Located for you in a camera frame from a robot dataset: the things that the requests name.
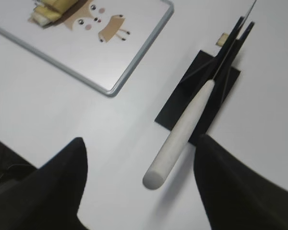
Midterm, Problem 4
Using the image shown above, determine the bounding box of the yellow banana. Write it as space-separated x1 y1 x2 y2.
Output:
41 0 78 14

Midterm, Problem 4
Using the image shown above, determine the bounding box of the small yellow tag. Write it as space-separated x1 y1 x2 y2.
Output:
216 33 229 47

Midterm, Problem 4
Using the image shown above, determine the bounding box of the deer print cutting board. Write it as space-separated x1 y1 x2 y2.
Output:
0 0 174 97

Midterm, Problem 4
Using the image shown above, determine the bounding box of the white handled kitchen knife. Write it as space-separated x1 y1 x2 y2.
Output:
143 1 256 190

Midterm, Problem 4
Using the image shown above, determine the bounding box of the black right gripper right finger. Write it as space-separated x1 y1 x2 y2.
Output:
193 134 288 230

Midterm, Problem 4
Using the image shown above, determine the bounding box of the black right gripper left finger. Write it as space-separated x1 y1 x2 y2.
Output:
0 137 88 230

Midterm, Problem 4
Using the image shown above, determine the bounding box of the black knife stand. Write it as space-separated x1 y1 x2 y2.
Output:
155 17 255 146

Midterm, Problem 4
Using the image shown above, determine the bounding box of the cut banana slice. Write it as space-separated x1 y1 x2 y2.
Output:
28 5 62 27

